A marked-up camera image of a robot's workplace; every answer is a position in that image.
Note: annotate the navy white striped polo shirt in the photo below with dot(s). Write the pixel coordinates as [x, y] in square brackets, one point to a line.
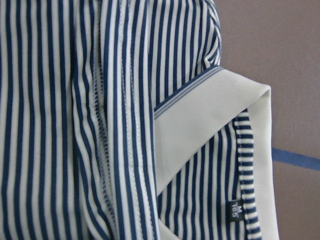
[117, 122]

